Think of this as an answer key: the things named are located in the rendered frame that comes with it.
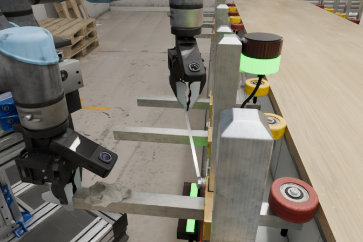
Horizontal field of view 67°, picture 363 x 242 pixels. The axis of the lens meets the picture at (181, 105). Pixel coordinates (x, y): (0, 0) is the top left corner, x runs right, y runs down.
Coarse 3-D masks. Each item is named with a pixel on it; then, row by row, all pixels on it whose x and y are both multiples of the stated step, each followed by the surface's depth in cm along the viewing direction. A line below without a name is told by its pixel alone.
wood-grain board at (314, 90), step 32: (256, 0) 296; (288, 0) 296; (288, 32) 161; (320, 32) 161; (352, 32) 161; (288, 64) 111; (320, 64) 111; (352, 64) 111; (288, 96) 85; (320, 96) 85; (352, 96) 85; (288, 128) 68; (320, 128) 68; (352, 128) 68; (320, 160) 57; (352, 160) 57; (320, 192) 49; (352, 192) 49; (320, 224) 46; (352, 224) 43
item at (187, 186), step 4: (188, 184) 79; (184, 188) 78; (188, 188) 78; (184, 192) 76; (188, 192) 76; (180, 220) 68; (184, 220) 68; (180, 224) 67; (184, 224) 67; (180, 228) 66; (184, 228) 66
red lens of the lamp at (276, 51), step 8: (248, 40) 40; (280, 40) 40; (248, 48) 40; (256, 48) 39; (264, 48) 39; (272, 48) 39; (280, 48) 40; (256, 56) 40; (264, 56) 39; (272, 56) 39
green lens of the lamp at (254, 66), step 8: (280, 56) 41; (240, 64) 42; (248, 64) 41; (256, 64) 40; (264, 64) 40; (272, 64) 40; (248, 72) 41; (256, 72) 41; (264, 72) 40; (272, 72) 41
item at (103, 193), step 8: (96, 184) 54; (104, 184) 55; (112, 184) 55; (120, 184) 56; (96, 192) 54; (104, 192) 53; (112, 192) 53; (120, 192) 54; (128, 192) 54; (88, 200) 52; (96, 200) 52; (104, 200) 52; (112, 200) 52; (120, 200) 53
